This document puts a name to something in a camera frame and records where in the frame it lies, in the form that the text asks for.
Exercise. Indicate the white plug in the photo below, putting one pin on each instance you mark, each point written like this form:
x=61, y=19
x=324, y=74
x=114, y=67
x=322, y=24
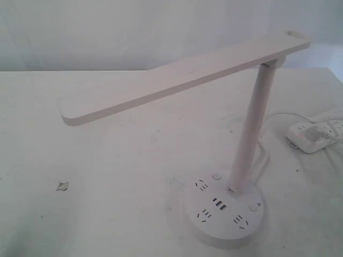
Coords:
x=315, y=134

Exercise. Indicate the small grey paper scrap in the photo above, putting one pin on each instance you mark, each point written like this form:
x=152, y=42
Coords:
x=63, y=186

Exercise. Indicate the white desk lamp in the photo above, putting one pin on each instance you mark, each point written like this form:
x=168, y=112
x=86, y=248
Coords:
x=221, y=209

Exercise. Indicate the white power strip rear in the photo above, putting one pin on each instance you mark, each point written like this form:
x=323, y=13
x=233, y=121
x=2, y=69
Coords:
x=333, y=114

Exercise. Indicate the white power strip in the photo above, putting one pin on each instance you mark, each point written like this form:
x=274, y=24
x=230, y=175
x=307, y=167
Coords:
x=333, y=114
x=295, y=134

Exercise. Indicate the white power strip front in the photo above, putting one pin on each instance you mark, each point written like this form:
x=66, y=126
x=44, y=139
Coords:
x=295, y=134

